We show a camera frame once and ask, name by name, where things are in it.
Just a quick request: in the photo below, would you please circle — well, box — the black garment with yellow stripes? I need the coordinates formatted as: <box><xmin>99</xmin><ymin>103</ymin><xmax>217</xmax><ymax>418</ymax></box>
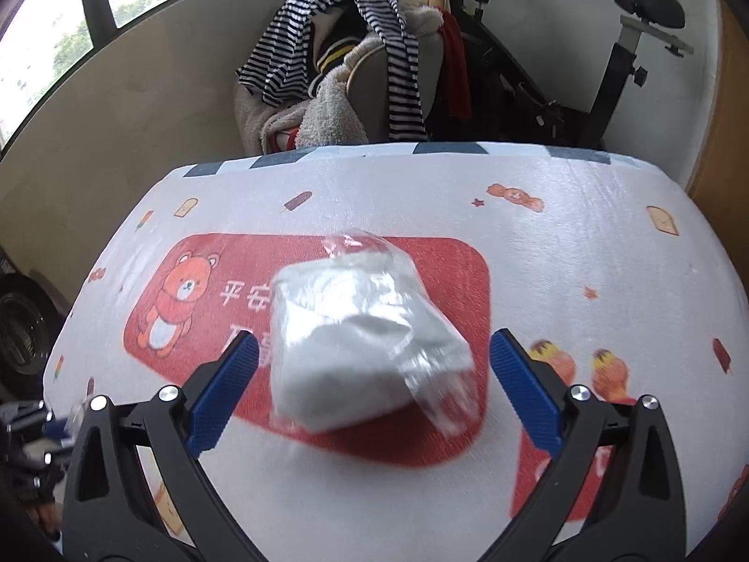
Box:
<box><xmin>310</xmin><ymin>6</ymin><xmax>375</xmax><ymax>89</ymax></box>

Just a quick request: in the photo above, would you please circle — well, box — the white plastic bag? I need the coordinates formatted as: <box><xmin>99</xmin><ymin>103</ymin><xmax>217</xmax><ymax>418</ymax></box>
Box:
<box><xmin>269</xmin><ymin>227</ymin><xmax>484</xmax><ymax>437</ymax></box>

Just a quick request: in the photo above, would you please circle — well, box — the window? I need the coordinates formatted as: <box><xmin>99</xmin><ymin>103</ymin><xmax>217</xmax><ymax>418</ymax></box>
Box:
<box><xmin>0</xmin><ymin>0</ymin><xmax>282</xmax><ymax>147</ymax></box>

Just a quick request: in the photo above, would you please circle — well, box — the red cloth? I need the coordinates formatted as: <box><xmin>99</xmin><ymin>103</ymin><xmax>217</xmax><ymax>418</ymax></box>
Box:
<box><xmin>441</xmin><ymin>8</ymin><xmax>475</xmax><ymax>121</ymax></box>

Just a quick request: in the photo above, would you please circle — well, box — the striped shirt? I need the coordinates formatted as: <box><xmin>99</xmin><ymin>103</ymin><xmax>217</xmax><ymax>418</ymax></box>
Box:
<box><xmin>237</xmin><ymin>0</ymin><xmax>431</xmax><ymax>142</ymax></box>

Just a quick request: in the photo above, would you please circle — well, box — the washing machine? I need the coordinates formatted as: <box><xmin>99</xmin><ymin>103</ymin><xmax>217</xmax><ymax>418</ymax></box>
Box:
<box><xmin>0</xmin><ymin>258</ymin><xmax>71</xmax><ymax>416</ymax></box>

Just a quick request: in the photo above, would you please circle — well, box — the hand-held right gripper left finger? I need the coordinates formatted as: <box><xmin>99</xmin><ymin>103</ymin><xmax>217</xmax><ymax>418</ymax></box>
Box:
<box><xmin>61</xmin><ymin>331</ymin><xmax>261</xmax><ymax>562</ymax></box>

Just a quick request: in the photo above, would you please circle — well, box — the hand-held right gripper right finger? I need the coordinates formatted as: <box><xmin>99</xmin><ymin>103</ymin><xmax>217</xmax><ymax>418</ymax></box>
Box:
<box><xmin>488</xmin><ymin>328</ymin><xmax>687</xmax><ymax>562</ymax></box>

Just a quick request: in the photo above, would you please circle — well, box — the cream fleece blanket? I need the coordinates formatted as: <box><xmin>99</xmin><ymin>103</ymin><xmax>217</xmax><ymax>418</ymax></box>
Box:
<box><xmin>234</xmin><ymin>3</ymin><xmax>446</xmax><ymax>153</ymax></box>

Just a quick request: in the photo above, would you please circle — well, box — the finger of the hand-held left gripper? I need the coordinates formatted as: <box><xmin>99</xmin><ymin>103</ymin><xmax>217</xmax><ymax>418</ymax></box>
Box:
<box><xmin>6</xmin><ymin>401</ymin><xmax>80</xmax><ymax>440</ymax></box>

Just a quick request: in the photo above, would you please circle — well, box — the wooden panel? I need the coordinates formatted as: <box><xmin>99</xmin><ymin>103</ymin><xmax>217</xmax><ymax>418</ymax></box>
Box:
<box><xmin>687</xmin><ymin>0</ymin><xmax>749</xmax><ymax>217</ymax></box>

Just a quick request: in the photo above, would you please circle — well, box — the black exercise bike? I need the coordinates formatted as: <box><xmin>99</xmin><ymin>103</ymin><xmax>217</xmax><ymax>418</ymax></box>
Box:
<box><xmin>439</xmin><ymin>0</ymin><xmax>697</xmax><ymax>150</ymax></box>

